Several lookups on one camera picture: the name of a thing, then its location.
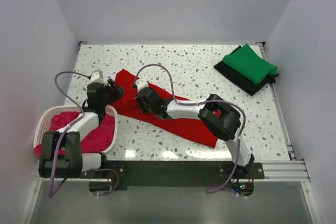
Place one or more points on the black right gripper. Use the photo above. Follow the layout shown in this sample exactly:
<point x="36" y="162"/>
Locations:
<point x="145" y="110"/>

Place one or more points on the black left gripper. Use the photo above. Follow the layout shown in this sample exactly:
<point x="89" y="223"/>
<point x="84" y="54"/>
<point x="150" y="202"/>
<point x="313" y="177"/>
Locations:
<point x="117" y="91"/>

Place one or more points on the red t shirt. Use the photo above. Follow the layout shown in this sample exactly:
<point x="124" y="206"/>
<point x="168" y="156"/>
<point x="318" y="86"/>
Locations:
<point x="190" y="129"/>

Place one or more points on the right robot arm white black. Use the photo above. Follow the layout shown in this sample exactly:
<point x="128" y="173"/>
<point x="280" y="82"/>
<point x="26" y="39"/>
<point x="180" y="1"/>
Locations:
<point x="223" y="119"/>

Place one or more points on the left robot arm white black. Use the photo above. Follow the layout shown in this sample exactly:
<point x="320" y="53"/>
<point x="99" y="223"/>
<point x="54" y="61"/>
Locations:
<point x="61" y="153"/>

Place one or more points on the white perforated laundry basket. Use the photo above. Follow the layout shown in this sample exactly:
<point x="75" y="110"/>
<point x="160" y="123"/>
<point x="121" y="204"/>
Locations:
<point x="57" y="109"/>

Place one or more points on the magenta t shirt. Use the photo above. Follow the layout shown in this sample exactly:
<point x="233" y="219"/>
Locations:
<point x="97" y="141"/>

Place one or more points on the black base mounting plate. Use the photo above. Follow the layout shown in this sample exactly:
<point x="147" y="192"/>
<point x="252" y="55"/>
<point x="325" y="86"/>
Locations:
<point x="175" y="174"/>

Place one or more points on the folded black t shirt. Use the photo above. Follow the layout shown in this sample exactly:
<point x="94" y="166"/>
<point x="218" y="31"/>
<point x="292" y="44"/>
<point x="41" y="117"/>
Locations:
<point x="239" y="80"/>

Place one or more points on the folded green t shirt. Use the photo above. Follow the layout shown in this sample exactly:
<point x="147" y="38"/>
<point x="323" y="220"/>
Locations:
<point x="250" y="65"/>

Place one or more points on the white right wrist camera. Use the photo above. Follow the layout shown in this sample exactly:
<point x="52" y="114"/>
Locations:
<point x="140" y="84"/>

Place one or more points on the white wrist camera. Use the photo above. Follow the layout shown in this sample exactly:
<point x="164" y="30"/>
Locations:
<point x="140" y="84"/>
<point x="97" y="77"/>

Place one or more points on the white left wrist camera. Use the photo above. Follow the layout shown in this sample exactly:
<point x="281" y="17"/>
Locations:
<point x="97" y="77"/>

